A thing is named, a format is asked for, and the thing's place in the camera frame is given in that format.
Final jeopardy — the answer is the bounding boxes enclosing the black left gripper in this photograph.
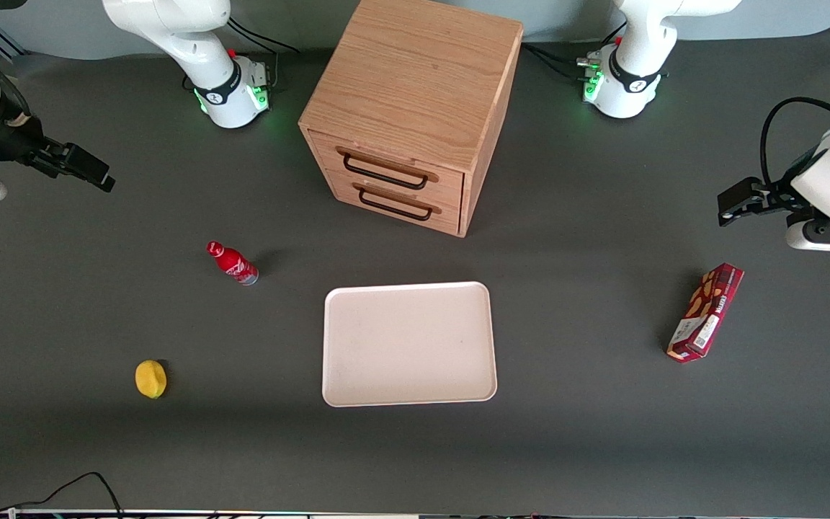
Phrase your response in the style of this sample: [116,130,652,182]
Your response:
[718,173,813,229]

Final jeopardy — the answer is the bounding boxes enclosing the red coke bottle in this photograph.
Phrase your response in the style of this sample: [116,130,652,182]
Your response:
[205,241,260,287]

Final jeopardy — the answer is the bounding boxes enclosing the cream plastic tray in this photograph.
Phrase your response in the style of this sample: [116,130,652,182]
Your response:
[322,281,499,409]

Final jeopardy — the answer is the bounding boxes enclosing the red snack box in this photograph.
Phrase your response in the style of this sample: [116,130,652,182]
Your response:
[666,262,746,364]

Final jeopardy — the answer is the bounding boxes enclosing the yellow lemon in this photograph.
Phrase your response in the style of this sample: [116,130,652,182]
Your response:
[134,359,169,400]

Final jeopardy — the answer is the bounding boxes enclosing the wooden drawer cabinet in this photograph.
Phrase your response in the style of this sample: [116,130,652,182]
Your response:
[298,0,525,239]

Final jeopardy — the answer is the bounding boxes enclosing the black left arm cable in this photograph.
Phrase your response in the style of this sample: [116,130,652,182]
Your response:
[759,97,830,190]

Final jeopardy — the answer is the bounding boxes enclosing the black right arm base cables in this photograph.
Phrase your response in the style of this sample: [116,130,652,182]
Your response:
[226,17,302,93]

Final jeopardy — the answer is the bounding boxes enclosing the black arm base cables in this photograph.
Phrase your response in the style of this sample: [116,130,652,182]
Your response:
[522,20,628,81]
[226,17,302,93]

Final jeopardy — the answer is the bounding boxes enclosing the black left arm base cables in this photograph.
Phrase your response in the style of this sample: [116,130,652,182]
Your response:
[522,20,628,81]

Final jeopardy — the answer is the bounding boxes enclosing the black cable on table edge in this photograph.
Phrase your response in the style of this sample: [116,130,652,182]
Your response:
[0,471,125,519]

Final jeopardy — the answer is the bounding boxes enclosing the wooden drawer with long handle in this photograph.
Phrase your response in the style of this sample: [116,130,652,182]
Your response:
[308,130,465,208]

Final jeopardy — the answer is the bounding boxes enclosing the wooden drawer with short handle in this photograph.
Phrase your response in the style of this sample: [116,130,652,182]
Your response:
[323,170,463,236]

